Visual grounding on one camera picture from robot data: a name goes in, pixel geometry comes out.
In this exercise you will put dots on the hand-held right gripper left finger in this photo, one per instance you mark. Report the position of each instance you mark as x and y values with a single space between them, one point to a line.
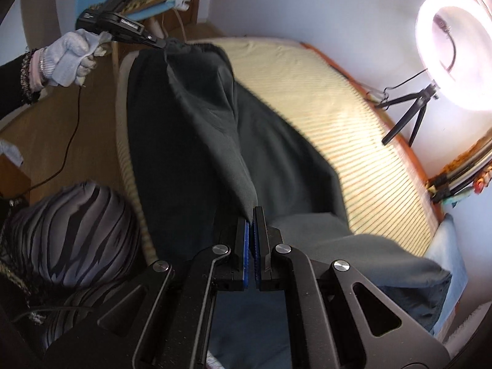
241 253

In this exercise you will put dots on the white cloth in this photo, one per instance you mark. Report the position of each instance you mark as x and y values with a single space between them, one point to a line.
9 152

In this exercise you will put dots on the folded black metal rack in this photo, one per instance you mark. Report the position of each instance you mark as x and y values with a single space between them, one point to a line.
442 190

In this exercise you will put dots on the colourful cloth garland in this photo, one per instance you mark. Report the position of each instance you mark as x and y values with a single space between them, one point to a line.
461 161

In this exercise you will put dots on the yellow striped blanket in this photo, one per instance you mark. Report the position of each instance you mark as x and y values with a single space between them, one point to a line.
326 103

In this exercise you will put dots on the black tripod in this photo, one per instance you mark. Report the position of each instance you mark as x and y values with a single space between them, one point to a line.
428 92

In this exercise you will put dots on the person's left hand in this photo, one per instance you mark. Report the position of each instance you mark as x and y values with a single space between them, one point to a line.
65 57

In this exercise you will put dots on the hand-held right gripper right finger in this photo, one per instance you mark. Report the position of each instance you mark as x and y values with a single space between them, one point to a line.
255 253

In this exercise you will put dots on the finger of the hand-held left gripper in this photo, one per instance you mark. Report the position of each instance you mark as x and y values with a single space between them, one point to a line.
161 44

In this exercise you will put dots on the person's left forearm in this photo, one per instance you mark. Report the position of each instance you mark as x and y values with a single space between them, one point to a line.
11 84

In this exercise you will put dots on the folded blue jeans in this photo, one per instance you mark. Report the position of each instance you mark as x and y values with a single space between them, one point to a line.
447 253

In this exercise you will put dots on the dark green pants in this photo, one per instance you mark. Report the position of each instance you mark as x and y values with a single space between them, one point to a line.
200 142

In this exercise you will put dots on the person's zebra print clothing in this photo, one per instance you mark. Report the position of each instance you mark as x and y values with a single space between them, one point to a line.
65 230

